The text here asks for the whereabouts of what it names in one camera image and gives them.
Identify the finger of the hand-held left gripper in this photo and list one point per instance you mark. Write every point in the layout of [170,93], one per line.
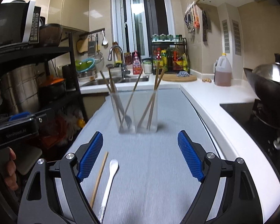
[19,116]

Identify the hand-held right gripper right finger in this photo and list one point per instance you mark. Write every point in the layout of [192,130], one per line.
[190,156]

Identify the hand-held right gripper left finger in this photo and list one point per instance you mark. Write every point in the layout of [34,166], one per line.
[89,156]

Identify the clear plastic utensil holder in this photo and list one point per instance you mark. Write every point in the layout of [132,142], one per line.
[144,98]

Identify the wooden utensils behind faucet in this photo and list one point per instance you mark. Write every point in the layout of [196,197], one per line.
[117,56]

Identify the person's left hand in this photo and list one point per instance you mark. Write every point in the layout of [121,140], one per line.
[11,172]

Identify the stacked steel steamer pot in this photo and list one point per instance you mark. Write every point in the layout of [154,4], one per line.
[19,88]

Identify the yellow plastic bag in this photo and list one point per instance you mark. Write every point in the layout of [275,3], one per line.
[80,123]

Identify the grey table cloth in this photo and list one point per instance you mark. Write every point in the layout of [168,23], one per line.
[149,168]

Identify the bundle of plastic bags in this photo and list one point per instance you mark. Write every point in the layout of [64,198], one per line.
[67,119]

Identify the black pot with orange lid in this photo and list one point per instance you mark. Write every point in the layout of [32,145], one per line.
[53,87]

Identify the black metal shelf rack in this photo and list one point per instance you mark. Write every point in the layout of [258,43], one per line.
[37,51]

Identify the black gas stove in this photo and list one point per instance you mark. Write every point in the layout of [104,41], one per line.
[259,130]

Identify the steel sink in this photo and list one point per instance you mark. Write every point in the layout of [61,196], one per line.
[98,81]

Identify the ginger piece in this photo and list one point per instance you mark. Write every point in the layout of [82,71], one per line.
[206,80]

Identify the round wooden cutting board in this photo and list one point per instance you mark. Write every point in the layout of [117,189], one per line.
[175,78]

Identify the green plastic basin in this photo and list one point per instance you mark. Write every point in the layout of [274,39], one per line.
[84,65]

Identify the blue scrubber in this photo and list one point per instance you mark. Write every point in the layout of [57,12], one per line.
[182,74]

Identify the brown glass bowl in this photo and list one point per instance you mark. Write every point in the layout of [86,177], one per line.
[50,35]

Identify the cooking oil jug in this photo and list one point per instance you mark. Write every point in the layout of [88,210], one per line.
[222,74]

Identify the steel kitchen faucet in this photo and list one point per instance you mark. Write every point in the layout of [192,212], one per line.
[123,70]

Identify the black microwave oven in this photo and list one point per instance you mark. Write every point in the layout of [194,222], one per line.
[11,23]

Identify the hanging wooden board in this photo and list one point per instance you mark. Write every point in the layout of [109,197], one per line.
[82,45]

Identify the row of sauce bottles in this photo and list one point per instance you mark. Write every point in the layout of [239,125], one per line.
[175,60]

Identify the white jar with green lid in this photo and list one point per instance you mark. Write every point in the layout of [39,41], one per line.
[147,68]

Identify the metal mesh strainer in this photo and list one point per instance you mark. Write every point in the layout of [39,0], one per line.
[98,57]

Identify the black wok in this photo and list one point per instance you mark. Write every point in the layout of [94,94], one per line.
[266,93]

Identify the metal grater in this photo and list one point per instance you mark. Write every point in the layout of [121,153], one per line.
[91,46]

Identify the red refill pouch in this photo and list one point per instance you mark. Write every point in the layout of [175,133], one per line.
[137,63]

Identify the red jar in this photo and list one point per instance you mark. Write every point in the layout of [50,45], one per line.
[128,58]

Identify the hanging peeler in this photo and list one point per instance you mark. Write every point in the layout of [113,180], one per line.
[97,42]

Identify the white hanging ladle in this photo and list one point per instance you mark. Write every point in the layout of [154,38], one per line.
[104,41]

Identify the black spice rack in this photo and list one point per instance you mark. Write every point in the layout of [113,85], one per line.
[169,42]

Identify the steel wok lid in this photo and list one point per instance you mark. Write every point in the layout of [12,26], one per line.
[273,71]

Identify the row of small spice jars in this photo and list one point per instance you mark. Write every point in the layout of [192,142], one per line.
[166,37]

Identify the hanging cleaver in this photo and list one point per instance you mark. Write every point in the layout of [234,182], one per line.
[205,25]

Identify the bunch of hanging kitchen tools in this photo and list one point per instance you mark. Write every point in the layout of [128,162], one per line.
[191,18]

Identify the white framed window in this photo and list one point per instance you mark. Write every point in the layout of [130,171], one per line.
[142,16]

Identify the black wall rail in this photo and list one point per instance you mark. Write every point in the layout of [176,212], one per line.
[91,32]

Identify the grey wall vent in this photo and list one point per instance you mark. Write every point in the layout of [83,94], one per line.
[225,36]
[236,37]

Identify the white wall hook rail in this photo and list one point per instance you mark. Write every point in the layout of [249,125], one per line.
[190,6]

